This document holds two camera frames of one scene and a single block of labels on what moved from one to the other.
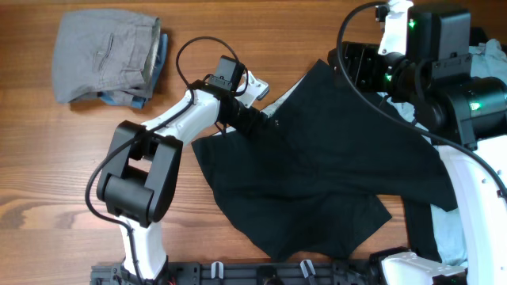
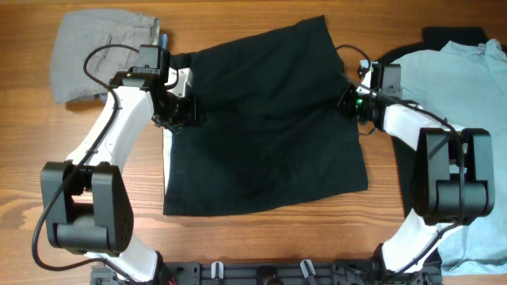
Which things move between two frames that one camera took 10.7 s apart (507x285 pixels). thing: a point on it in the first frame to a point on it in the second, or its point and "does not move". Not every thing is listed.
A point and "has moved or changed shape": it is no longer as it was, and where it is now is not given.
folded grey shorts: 104,52 does not move
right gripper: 367,55 to 350,89
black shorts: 324,161 has moved or changed shape
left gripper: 253,122 to 192,116
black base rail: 325,271 does not move
